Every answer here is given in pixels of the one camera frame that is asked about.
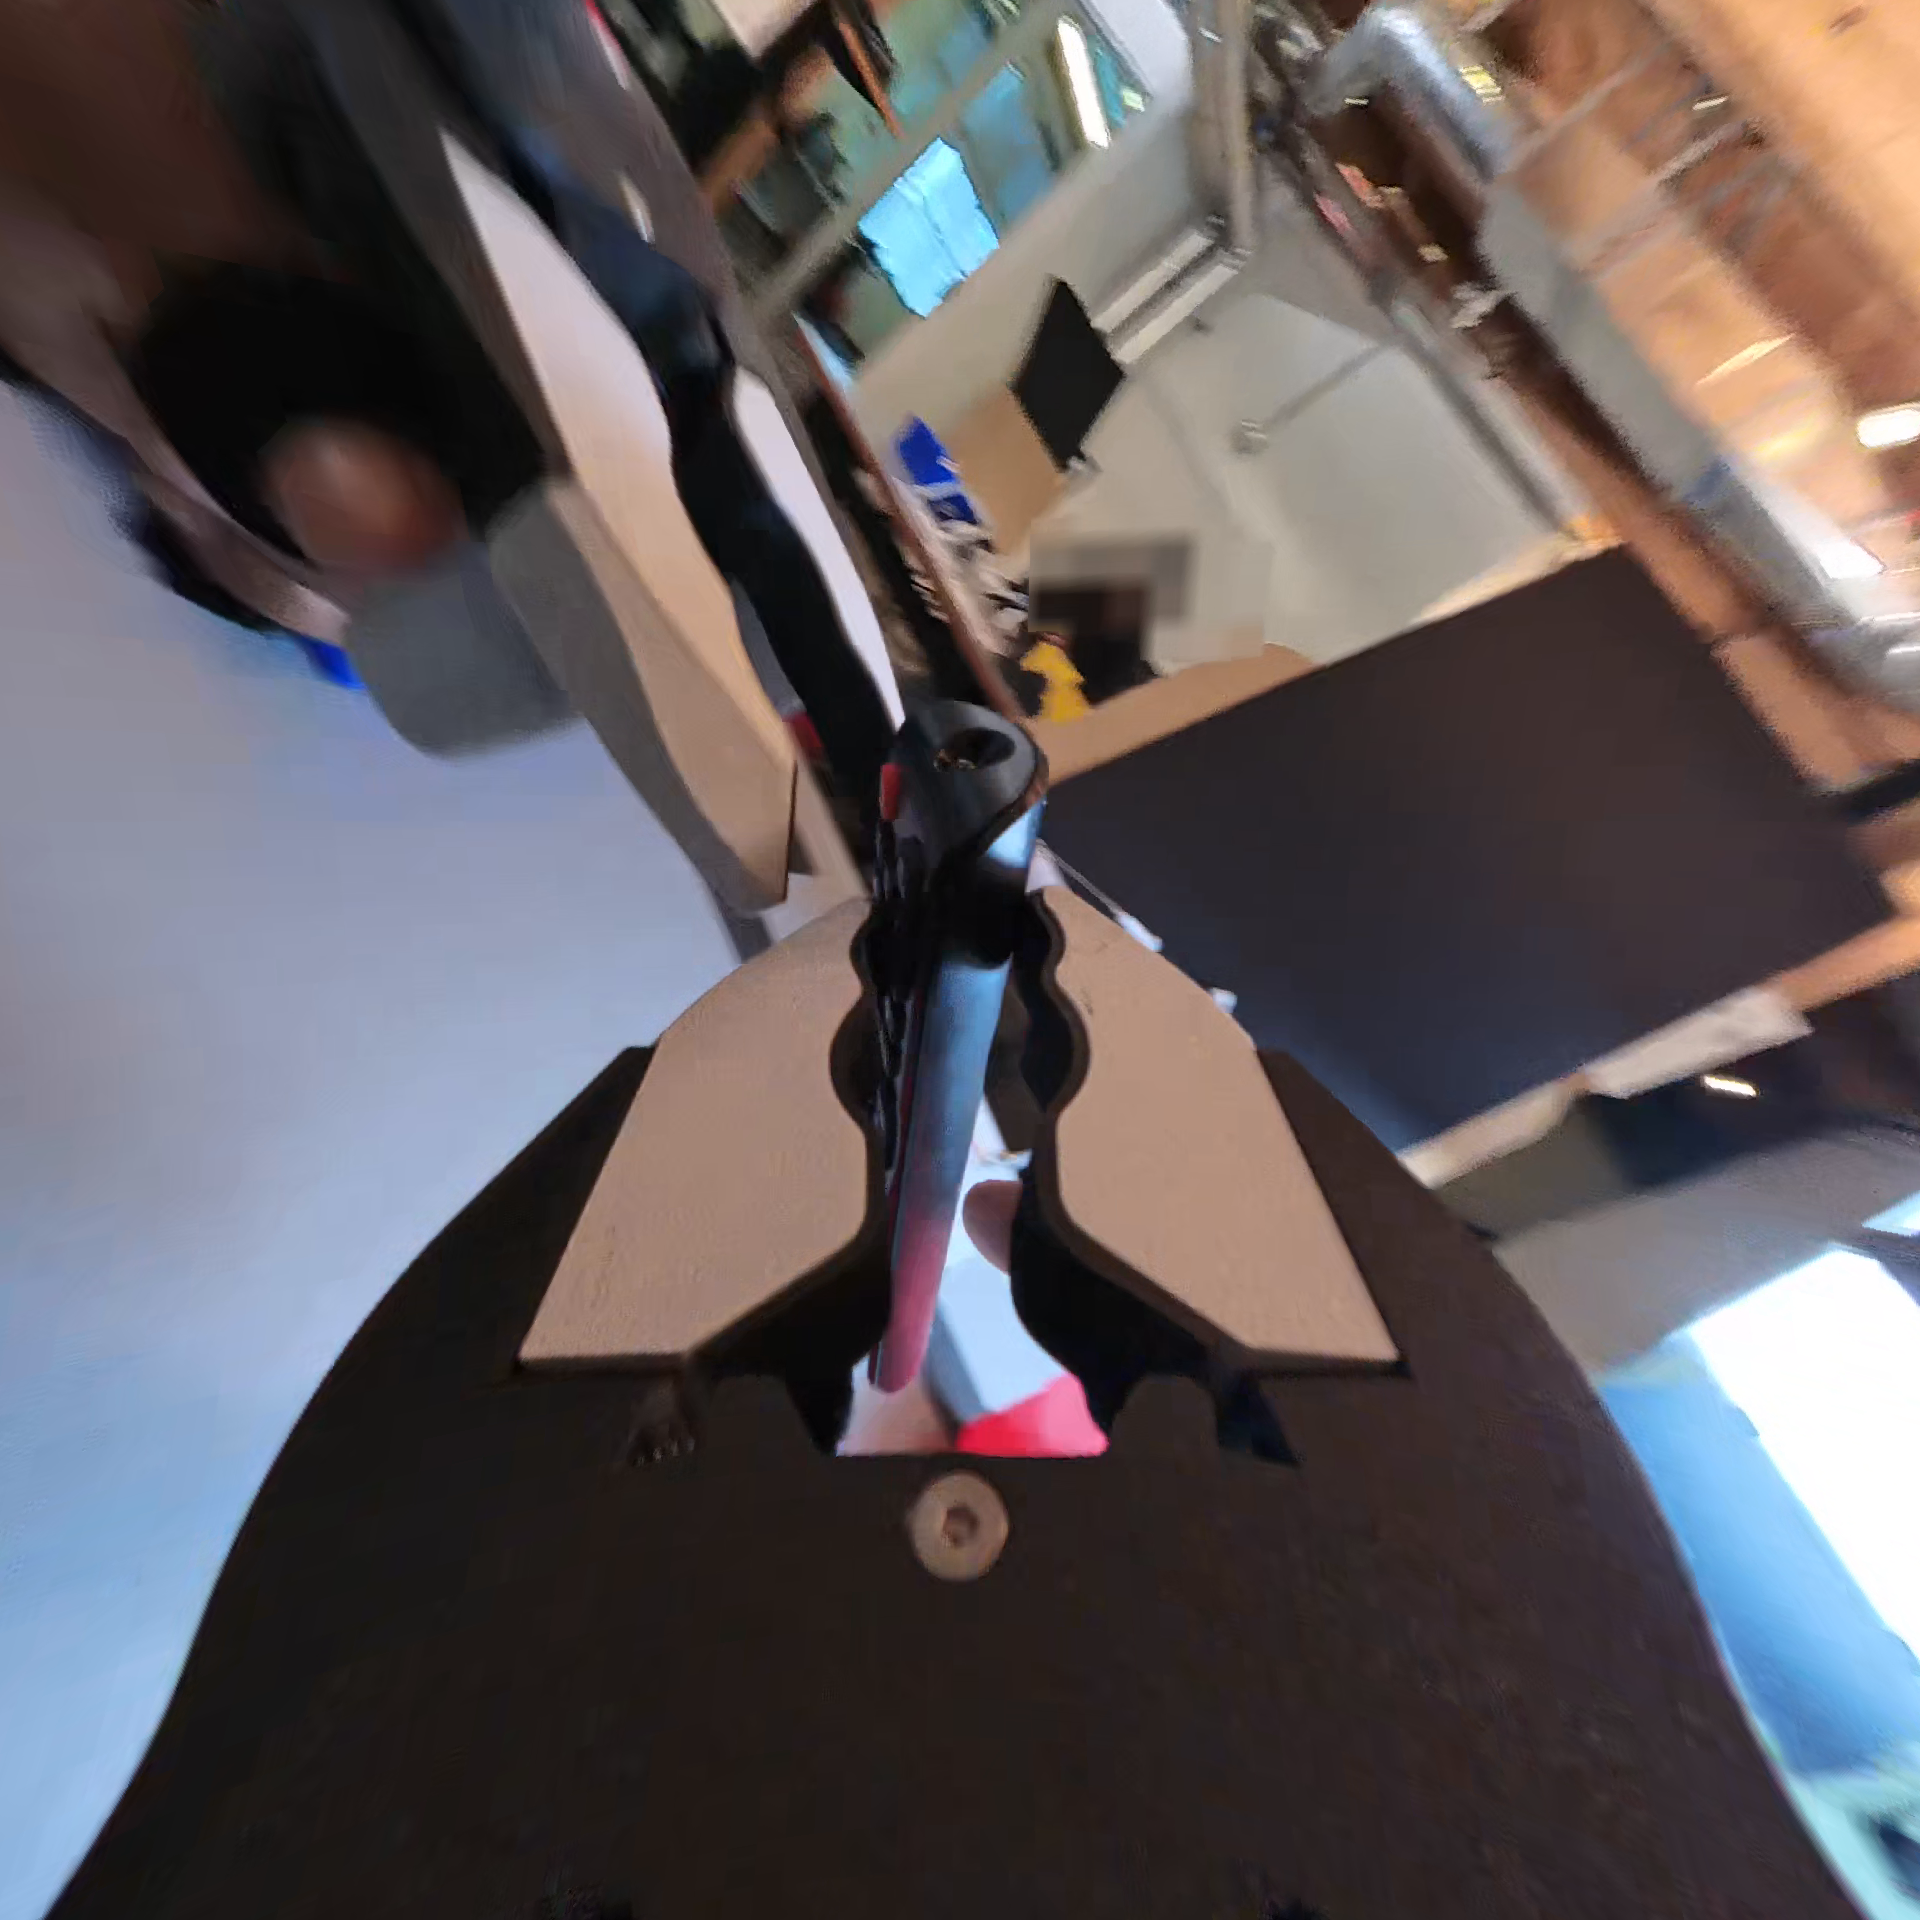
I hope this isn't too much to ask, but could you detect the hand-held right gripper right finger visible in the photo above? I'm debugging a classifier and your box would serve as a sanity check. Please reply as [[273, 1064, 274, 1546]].
[[1012, 885, 1405, 1374]]

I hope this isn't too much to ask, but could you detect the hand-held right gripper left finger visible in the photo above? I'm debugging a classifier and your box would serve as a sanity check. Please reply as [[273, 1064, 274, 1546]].
[[516, 902, 888, 1370]]

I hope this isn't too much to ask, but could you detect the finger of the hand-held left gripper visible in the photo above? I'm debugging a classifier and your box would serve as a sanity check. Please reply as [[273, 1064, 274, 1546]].
[[729, 366, 909, 752], [438, 131, 801, 918]]

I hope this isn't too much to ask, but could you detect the red storage bin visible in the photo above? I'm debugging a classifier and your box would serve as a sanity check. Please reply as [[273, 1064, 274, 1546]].
[[954, 1370, 1114, 1460]]

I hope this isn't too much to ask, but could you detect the black bar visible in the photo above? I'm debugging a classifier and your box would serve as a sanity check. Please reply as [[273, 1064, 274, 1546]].
[[863, 703, 1050, 1398]]

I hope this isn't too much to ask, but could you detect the person's left hand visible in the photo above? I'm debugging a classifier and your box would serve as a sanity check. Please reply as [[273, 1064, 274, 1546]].
[[261, 422, 470, 580]]

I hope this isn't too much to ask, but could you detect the beige board on stand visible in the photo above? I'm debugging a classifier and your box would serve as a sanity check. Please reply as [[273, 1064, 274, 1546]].
[[937, 392, 1068, 549]]

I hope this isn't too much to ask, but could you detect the black panel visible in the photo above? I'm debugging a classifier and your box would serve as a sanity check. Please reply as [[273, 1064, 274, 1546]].
[[1012, 282, 1127, 468]]

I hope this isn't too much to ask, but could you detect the window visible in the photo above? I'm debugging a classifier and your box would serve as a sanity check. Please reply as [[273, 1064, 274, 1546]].
[[855, 136, 1004, 317]]

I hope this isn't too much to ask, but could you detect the white board stand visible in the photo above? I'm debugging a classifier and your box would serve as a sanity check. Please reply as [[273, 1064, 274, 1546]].
[[1051, 839, 1815, 1195]]

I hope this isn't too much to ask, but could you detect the studio light panel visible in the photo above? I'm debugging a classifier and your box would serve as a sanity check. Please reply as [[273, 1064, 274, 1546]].
[[1592, 1245, 1920, 1876]]

